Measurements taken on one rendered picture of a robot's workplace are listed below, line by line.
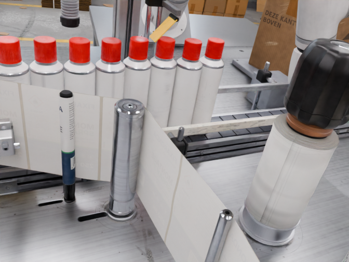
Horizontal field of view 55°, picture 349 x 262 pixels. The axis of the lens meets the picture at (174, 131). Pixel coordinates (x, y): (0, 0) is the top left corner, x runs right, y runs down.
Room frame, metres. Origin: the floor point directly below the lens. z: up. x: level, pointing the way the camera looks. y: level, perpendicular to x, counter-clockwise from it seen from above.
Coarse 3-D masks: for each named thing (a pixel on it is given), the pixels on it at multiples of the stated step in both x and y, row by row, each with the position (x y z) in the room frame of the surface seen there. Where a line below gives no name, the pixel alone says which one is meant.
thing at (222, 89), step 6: (252, 84) 0.75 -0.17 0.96; (258, 84) 0.76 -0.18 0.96; (264, 84) 0.76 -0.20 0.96; (270, 84) 0.77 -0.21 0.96; (276, 84) 0.78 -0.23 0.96; (282, 84) 0.78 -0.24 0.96; (288, 84) 0.79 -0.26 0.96; (222, 90) 0.70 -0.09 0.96; (228, 90) 0.71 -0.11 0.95; (234, 90) 0.71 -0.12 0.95; (240, 90) 0.72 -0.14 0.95; (246, 90) 0.73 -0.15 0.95; (252, 90) 0.74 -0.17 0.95; (258, 90) 0.75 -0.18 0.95
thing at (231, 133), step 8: (256, 112) 0.77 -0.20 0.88; (264, 112) 0.78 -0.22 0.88; (272, 112) 0.78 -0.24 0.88; (280, 112) 0.79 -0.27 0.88; (216, 120) 0.69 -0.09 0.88; (224, 120) 0.70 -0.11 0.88; (248, 128) 0.68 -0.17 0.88; (256, 128) 0.69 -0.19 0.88; (264, 128) 0.69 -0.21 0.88; (192, 136) 0.60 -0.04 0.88; (200, 136) 0.61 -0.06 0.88; (208, 136) 0.62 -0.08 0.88; (216, 136) 0.62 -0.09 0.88; (224, 136) 0.63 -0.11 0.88; (232, 136) 0.64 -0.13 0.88
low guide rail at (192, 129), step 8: (232, 120) 0.64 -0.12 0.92; (240, 120) 0.65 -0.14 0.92; (248, 120) 0.66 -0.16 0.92; (256, 120) 0.66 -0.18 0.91; (264, 120) 0.67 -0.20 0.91; (272, 120) 0.69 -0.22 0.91; (168, 128) 0.56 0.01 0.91; (176, 128) 0.57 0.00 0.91; (184, 128) 0.57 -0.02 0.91; (192, 128) 0.58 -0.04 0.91; (200, 128) 0.59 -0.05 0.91; (208, 128) 0.60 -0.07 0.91; (216, 128) 0.61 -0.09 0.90; (224, 128) 0.62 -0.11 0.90; (232, 128) 0.63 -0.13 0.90; (240, 128) 0.64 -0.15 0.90; (176, 136) 0.57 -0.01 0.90
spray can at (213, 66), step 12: (216, 48) 0.62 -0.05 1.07; (204, 60) 0.63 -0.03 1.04; (216, 60) 0.63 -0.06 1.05; (204, 72) 0.62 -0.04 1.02; (216, 72) 0.62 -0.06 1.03; (204, 84) 0.61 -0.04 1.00; (216, 84) 0.62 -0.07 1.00; (204, 96) 0.61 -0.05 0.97; (216, 96) 0.63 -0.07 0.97; (204, 108) 0.61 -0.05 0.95; (192, 120) 0.62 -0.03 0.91; (204, 120) 0.62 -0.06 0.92
